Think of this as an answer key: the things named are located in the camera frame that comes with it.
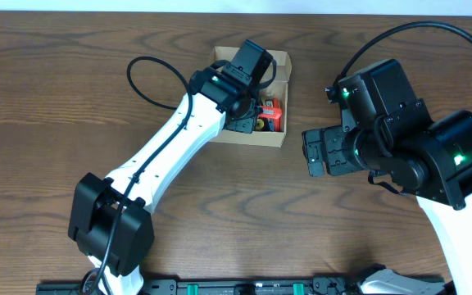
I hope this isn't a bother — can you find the yellow black correction tape dispenser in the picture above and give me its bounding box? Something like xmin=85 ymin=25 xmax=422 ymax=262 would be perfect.
xmin=255 ymin=118 xmax=266 ymax=131

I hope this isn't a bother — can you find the red utility knife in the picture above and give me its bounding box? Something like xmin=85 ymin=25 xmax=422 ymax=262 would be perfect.
xmin=259 ymin=106 xmax=282 ymax=120

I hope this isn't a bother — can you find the cardboard box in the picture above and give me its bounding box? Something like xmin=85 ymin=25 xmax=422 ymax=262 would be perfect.
xmin=211 ymin=50 xmax=293 ymax=148

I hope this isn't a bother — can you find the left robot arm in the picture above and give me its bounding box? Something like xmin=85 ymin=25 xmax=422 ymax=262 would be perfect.
xmin=68 ymin=65 xmax=267 ymax=294

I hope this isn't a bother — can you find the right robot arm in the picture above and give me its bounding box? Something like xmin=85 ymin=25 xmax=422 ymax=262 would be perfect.
xmin=302 ymin=100 xmax=472 ymax=294

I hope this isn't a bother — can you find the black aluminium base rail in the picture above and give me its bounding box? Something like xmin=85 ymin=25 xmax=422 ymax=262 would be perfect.
xmin=35 ymin=264 xmax=454 ymax=295

